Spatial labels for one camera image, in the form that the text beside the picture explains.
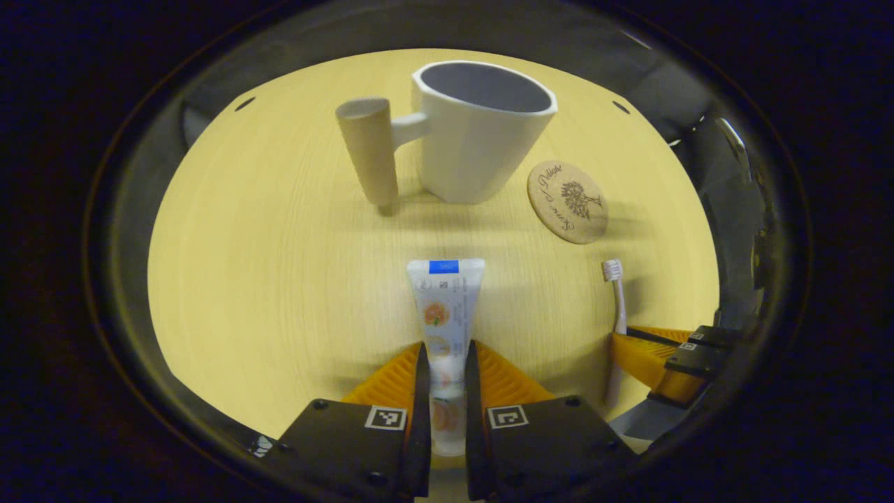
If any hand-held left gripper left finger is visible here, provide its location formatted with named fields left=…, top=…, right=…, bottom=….
left=262, top=341, right=432, bottom=500

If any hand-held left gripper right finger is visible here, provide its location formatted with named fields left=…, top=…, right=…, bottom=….
left=464, top=340, right=640, bottom=500

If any pink white toothbrush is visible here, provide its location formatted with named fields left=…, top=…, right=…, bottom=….
left=602, top=259, right=629, bottom=409

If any white toothpaste tube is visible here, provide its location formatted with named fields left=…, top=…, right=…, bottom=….
left=406, top=258, right=486, bottom=458

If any round wooden coaster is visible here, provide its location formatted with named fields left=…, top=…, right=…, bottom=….
left=527, top=161, right=608, bottom=245

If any white cup with wooden handle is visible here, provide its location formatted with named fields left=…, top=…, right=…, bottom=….
left=335, top=61, right=558, bottom=216

